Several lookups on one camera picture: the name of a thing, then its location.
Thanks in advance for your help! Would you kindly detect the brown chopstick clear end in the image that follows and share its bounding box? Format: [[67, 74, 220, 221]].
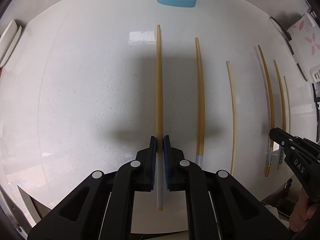
[[258, 45, 275, 177]]

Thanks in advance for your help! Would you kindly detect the brown chopstick grey end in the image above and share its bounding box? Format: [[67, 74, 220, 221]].
[[156, 24, 164, 211]]

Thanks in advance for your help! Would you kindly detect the person's right hand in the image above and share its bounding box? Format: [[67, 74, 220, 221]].
[[289, 189, 319, 232]]

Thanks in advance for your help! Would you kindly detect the brown chopstick patterned end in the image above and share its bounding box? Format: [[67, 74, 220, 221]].
[[273, 59, 286, 170]]

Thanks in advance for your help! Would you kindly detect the thin pale chopstick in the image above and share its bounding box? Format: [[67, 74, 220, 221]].
[[284, 76, 291, 134]]

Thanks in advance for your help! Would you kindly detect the brown chopstick grey band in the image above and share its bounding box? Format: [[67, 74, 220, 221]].
[[195, 37, 205, 167]]

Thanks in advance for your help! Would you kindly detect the pale plain wooden chopstick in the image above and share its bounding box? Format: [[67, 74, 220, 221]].
[[226, 61, 238, 175]]

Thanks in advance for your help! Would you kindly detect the white floral rice cooker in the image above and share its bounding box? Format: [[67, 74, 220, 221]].
[[287, 12, 320, 83]]

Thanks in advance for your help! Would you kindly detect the white dish at left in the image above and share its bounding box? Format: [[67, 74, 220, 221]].
[[0, 20, 22, 68]]

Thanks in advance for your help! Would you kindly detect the black power cable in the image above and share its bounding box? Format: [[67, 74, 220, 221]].
[[268, 16, 308, 81]]

